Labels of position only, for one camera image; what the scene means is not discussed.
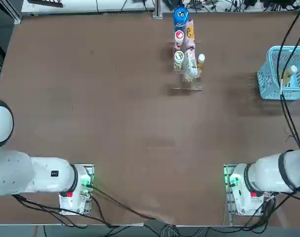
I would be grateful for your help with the juice bottle white cap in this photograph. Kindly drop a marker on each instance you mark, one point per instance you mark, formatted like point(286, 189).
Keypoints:
point(201, 60)
point(292, 70)

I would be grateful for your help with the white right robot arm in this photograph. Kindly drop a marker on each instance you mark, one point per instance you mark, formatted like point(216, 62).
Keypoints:
point(266, 172)

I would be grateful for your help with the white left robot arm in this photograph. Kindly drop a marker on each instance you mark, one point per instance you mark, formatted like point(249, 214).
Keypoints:
point(41, 175)

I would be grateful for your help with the clear acrylic tiered shelf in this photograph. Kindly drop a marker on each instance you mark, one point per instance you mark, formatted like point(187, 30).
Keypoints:
point(189, 87)

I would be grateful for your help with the light blue plastic basket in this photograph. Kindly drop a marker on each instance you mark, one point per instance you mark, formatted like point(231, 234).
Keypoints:
point(270, 84)

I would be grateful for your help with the white snack packet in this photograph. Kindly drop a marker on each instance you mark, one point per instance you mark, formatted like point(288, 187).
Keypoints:
point(190, 63)

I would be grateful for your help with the red lid cup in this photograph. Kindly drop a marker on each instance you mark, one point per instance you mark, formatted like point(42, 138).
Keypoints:
point(179, 35)

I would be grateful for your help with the pink orange snack packet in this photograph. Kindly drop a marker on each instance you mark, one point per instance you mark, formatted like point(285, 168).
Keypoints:
point(190, 32)

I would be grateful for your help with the blue printed snack tub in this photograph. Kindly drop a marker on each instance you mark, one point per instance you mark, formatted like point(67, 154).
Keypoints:
point(181, 15)

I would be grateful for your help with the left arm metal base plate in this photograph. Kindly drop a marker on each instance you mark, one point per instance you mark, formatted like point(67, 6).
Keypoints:
point(89, 170)

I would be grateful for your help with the aluminium frame post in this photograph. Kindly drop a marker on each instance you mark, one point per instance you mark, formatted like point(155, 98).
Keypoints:
point(157, 8)

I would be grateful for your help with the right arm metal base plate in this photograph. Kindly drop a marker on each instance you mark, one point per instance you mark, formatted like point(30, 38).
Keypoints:
point(227, 197)

